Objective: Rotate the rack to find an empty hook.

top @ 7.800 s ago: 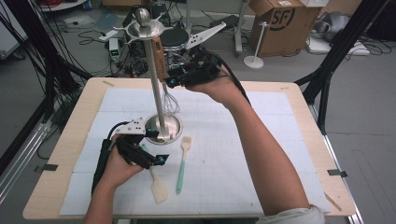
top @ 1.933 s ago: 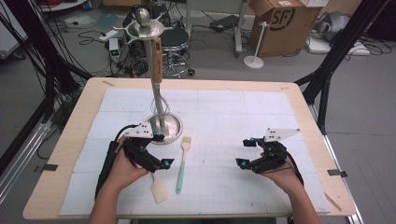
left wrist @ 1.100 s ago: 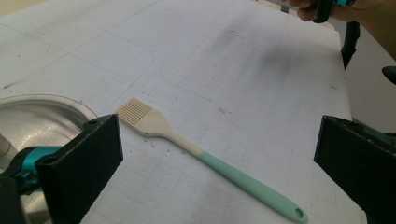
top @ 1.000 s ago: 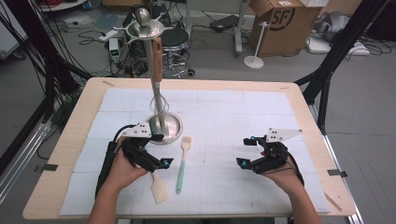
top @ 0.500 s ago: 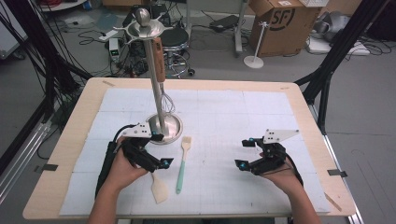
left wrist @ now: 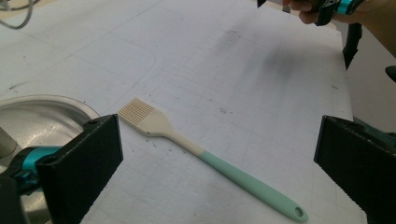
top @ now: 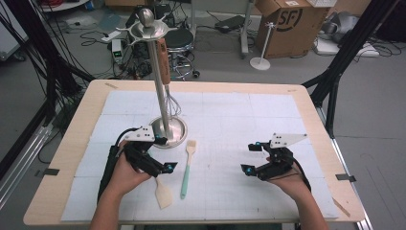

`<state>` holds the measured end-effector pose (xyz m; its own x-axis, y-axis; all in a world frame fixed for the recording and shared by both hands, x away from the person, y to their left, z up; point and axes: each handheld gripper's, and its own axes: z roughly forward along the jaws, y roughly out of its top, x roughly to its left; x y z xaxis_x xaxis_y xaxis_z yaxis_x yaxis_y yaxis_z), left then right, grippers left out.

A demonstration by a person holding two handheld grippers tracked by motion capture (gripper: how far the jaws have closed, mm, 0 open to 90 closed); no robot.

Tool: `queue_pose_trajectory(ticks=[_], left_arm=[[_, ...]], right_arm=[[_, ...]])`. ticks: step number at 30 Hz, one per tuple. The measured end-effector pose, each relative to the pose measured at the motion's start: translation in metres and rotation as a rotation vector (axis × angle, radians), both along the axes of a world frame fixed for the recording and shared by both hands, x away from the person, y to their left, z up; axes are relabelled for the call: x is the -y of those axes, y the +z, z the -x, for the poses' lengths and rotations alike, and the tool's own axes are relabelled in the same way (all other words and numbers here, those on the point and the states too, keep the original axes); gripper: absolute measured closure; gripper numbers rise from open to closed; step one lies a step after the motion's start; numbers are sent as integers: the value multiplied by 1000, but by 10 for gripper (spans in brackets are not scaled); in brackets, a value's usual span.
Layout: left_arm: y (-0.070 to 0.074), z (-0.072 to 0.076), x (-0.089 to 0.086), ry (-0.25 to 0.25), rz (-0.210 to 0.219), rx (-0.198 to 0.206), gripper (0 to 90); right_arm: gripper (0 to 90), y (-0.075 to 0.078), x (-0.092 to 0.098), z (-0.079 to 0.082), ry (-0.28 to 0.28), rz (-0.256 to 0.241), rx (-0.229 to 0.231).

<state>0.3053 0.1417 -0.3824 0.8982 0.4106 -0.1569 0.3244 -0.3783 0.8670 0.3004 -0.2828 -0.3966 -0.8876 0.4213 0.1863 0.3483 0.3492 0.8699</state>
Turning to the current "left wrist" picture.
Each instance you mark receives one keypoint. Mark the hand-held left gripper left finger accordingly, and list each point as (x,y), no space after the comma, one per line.
(81,168)

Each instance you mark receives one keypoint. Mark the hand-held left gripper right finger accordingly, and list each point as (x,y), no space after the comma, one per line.
(358,168)

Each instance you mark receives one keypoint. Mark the white grid mat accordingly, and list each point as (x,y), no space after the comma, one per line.
(218,77)

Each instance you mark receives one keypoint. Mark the grey tape piece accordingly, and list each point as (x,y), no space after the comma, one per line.
(286,10)

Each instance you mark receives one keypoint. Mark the metal utensil stand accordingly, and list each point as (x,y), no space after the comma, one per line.
(46,124)

